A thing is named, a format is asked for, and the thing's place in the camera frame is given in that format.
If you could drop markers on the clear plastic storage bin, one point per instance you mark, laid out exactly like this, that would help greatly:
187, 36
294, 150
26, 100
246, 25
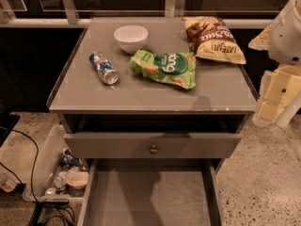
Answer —
46, 169

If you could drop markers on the grey drawer cabinet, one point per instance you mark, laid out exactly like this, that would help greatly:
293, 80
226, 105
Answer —
221, 101

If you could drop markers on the clear plastic bottle in bin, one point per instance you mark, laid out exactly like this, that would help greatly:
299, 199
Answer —
61, 179

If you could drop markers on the round metal drawer knob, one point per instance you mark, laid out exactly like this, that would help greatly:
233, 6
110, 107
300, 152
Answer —
153, 149

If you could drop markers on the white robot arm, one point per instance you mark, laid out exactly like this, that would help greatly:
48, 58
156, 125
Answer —
282, 38

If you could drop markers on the open grey middle drawer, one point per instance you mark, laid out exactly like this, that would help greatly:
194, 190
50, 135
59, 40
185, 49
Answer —
151, 192

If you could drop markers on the blue snack packet in bin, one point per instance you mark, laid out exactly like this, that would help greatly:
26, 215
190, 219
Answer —
68, 160

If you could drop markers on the bottle on floor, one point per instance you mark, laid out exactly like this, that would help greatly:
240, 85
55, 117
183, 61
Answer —
6, 183

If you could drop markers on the small bowl in bin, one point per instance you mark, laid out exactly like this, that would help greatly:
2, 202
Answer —
77, 180

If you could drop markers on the blue silver soda can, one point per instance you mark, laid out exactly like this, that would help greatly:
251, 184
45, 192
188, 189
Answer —
103, 68

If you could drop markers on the white ceramic bowl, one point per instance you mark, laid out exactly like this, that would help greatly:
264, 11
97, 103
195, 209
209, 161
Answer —
131, 38

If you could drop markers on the grey top drawer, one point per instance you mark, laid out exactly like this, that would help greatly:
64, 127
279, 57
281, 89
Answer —
137, 145

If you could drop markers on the black power strip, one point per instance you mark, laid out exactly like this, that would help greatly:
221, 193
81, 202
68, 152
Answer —
56, 201

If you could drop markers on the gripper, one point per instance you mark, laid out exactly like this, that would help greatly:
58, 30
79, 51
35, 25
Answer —
286, 41

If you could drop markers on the green rice chip bag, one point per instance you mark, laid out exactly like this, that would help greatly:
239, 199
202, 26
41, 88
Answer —
178, 69

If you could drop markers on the brown yellow chip bag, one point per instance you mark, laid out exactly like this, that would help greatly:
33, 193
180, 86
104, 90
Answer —
209, 38

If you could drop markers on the metal railing frame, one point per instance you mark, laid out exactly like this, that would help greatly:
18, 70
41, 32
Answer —
60, 13

